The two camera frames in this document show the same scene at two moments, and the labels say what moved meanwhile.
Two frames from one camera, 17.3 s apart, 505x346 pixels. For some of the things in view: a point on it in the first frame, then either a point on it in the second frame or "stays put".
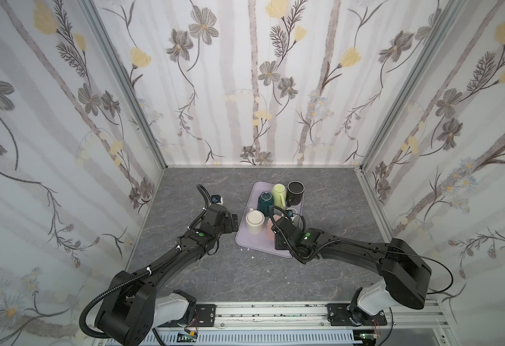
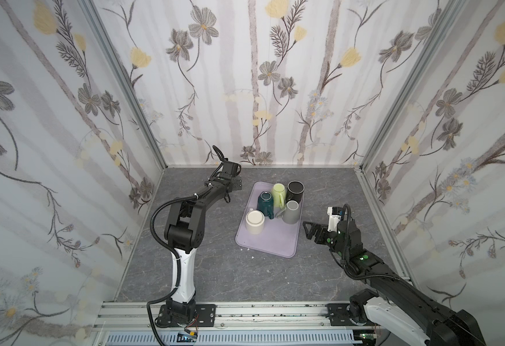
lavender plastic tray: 265,241 stays put
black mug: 295,189 stays put
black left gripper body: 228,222 → 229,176
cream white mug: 255,221 stays put
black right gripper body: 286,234 → 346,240
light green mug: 279,195 stays put
